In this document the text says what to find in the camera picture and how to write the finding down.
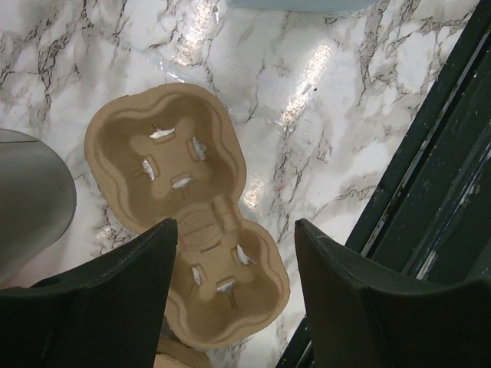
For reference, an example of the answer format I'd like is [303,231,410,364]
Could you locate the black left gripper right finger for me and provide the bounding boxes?
[295,219,490,367]

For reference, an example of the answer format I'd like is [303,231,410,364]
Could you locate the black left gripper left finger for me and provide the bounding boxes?
[1,218,177,367]

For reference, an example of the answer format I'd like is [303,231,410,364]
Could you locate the light blue paper bag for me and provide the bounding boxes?
[227,0,376,13]

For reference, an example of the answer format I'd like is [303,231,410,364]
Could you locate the brown cardboard cup carrier stack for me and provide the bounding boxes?
[153,337,212,368]

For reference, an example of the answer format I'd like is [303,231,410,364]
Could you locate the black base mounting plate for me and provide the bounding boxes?
[278,1,490,367]

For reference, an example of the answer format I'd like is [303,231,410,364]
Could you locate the grey metal straw holder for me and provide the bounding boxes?
[1,128,77,283]

